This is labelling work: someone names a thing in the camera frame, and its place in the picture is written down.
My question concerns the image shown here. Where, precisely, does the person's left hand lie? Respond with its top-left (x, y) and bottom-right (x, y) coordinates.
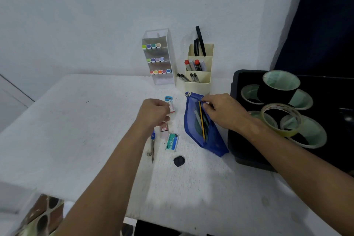
top-left (135, 98), bottom-right (171, 132)

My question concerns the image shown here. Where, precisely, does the person's right hand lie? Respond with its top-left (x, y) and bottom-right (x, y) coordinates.
top-left (201, 93), bottom-right (264, 136)

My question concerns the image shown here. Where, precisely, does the yellow black striped pencil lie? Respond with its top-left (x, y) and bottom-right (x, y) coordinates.
top-left (198, 101), bottom-right (207, 142)

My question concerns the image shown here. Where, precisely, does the metal compass blue hinge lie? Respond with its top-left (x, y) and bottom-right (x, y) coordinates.
top-left (147, 130), bottom-right (156, 163)

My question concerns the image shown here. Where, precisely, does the blue mesh pencil pouch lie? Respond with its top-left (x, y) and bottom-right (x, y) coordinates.
top-left (184, 91), bottom-right (229, 158)

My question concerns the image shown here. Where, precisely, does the teal staples box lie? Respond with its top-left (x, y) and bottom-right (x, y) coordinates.
top-left (165, 132), bottom-right (180, 152)

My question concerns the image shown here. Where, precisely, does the clear tiered organizer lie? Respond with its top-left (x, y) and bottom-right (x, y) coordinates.
top-left (142, 28), bottom-right (177, 87)

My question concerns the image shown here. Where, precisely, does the cream pen holder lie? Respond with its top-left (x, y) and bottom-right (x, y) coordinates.
top-left (184, 44), bottom-right (214, 96)

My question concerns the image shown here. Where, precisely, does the yellow clear tape roll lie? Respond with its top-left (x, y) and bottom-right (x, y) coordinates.
top-left (260, 103), bottom-right (304, 137)

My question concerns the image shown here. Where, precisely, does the black plastic tray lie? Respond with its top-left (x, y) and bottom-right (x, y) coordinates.
top-left (228, 69), bottom-right (354, 176)

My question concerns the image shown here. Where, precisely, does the person's right forearm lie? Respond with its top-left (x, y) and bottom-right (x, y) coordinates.
top-left (244, 120), bottom-right (354, 236)

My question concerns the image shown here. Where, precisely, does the person's left forearm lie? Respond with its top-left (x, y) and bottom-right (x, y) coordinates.
top-left (55, 125), bottom-right (152, 236)

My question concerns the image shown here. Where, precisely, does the black cylindrical object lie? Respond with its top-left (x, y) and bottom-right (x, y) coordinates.
top-left (339, 107), bottom-right (354, 126)

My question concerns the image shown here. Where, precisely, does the dark blue curtain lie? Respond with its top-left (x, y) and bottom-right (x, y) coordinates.
top-left (270, 0), bottom-right (354, 77)

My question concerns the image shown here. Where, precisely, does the patterned floor mat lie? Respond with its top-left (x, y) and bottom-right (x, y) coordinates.
top-left (14, 194), bottom-right (66, 236)

